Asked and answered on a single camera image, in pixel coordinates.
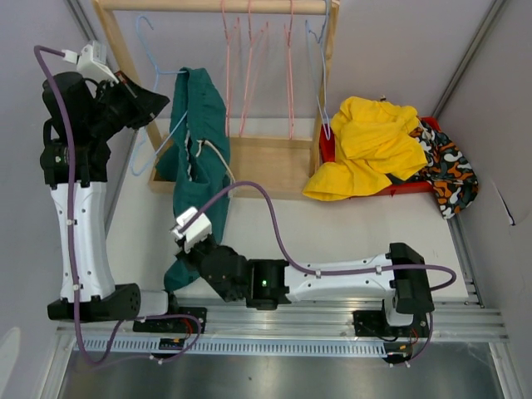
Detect slotted cable duct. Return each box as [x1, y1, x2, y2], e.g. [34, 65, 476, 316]
[74, 338, 386, 357]

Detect blue hanger with green shorts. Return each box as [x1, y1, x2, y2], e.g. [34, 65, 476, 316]
[129, 15, 184, 177]

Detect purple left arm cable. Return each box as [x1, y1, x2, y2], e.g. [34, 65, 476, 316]
[33, 45, 204, 367]

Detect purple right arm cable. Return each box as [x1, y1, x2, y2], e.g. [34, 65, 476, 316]
[182, 180, 457, 367]

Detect aluminium mounting rail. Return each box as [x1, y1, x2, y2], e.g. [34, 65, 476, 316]
[56, 293, 508, 344]

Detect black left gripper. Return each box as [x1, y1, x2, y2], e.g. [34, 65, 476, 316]
[86, 71, 169, 141]

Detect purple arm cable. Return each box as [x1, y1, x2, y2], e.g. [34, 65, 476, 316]
[33, 45, 204, 367]
[182, 180, 457, 367]

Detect orange camouflage shorts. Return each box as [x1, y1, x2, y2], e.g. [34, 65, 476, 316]
[408, 120, 480, 219]

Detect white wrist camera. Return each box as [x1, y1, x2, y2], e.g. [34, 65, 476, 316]
[170, 207, 212, 254]
[62, 41, 119, 83]

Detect light blue wire hanger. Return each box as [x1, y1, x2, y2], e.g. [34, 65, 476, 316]
[304, 1, 332, 140]

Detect pink wire hanger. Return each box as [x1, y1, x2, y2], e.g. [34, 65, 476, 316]
[284, 0, 294, 140]

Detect wooden clothes rack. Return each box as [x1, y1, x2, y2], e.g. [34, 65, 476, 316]
[93, 0, 339, 200]

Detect pink hanger with yellow shorts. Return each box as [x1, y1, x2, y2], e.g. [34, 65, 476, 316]
[220, 0, 239, 137]

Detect green shorts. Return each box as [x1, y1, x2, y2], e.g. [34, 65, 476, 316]
[155, 66, 232, 294]

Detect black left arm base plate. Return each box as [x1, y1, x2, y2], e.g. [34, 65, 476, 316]
[132, 307, 207, 335]

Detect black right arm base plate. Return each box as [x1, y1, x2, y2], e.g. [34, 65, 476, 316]
[352, 310, 429, 341]

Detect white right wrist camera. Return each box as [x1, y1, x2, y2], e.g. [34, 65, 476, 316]
[170, 207, 212, 254]

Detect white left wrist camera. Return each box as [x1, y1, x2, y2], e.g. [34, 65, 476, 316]
[62, 41, 119, 83]

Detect yellow shorts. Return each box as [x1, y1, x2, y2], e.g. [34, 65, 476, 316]
[303, 96, 427, 201]

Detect red plastic bin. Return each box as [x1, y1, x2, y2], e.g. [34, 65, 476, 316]
[319, 125, 432, 197]

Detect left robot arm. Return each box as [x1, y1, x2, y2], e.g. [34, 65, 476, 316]
[40, 71, 180, 333]

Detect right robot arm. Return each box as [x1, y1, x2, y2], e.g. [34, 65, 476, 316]
[176, 235, 434, 336]

